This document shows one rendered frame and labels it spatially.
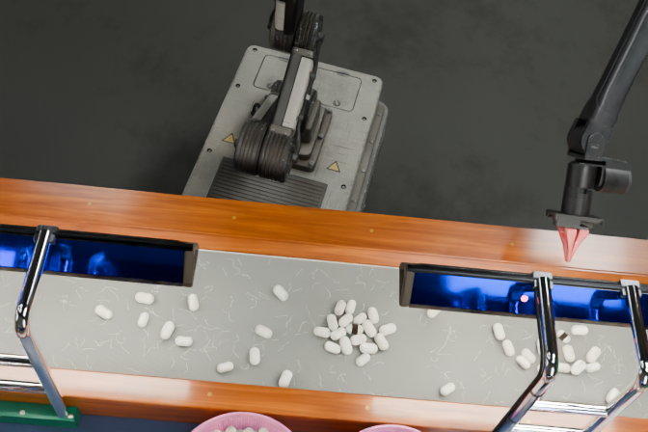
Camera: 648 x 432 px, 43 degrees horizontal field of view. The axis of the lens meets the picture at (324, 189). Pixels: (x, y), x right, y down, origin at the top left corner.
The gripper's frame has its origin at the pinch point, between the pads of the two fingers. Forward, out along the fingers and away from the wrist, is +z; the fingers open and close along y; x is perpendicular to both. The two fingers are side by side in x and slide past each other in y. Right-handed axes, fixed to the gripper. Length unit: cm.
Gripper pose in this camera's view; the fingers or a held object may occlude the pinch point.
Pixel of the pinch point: (568, 257)
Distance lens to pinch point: 177.6
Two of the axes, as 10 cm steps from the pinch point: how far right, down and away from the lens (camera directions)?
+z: -1.3, 9.9, 0.9
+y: 9.9, 1.2, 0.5
